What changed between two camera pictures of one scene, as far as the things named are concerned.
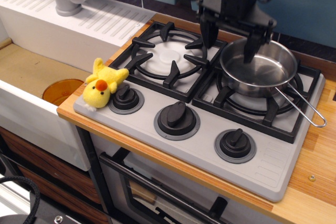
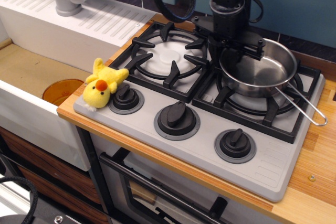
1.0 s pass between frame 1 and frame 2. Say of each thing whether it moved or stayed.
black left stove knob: stayed
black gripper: moved
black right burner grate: stayed
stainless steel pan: stayed
